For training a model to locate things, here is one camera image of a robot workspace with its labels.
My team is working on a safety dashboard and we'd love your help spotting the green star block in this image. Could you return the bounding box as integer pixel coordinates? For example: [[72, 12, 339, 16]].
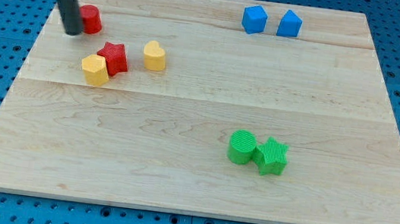
[[252, 137, 289, 176]]

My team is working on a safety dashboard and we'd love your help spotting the red cylinder block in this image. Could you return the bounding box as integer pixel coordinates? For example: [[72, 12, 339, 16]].
[[80, 5, 102, 34]]

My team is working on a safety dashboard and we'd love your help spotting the yellow heart block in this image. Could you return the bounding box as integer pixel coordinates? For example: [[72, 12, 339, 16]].
[[143, 40, 166, 71]]

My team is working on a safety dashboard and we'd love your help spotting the blue cube block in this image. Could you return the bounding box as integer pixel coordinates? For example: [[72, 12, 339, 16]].
[[241, 5, 268, 34]]

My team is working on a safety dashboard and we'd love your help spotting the red star block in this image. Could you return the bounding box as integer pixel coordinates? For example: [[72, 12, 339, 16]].
[[97, 42, 128, 77]]

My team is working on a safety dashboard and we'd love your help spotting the yellow hexagon block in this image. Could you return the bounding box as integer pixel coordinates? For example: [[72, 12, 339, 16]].
[[81, 54, 109, 87]]

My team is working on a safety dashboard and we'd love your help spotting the blue triangular prism block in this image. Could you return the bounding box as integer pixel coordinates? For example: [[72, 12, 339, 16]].
[[276, 10, 303, 37]]

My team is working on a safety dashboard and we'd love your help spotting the light wooden board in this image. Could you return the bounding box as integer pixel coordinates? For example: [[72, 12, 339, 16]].
[[0, 0, 400, 224]]

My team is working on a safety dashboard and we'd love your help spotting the green cylinder block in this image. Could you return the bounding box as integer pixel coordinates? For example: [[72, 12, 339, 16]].
[[226, 129, 257, 165]]

